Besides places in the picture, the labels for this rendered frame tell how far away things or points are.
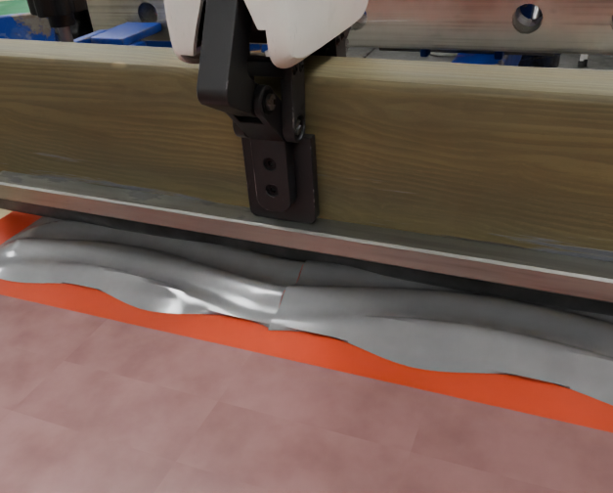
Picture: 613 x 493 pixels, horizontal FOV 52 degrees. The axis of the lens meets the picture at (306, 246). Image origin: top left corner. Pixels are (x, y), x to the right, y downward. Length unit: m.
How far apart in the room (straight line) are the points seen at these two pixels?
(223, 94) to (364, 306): 0.12
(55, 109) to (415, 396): 0.22
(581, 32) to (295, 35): 0.33
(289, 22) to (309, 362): 0.13
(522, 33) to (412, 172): 0.29
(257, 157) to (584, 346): 0.15
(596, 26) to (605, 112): 0.29
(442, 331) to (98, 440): 0.14
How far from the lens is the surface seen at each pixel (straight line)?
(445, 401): 0.25
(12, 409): 0.28
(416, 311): 0.28
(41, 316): 0.32
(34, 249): 0.37
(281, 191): 0.27
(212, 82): 0.22
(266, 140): 0.26
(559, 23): 0.53
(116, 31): 0.63
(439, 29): 0.54
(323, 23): 0.25
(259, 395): 0.25
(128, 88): 0.31
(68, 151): 0.35
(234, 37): 0.22
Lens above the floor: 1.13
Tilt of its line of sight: 31 degrees down
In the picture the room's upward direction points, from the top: 5 degrees counter-clockwise
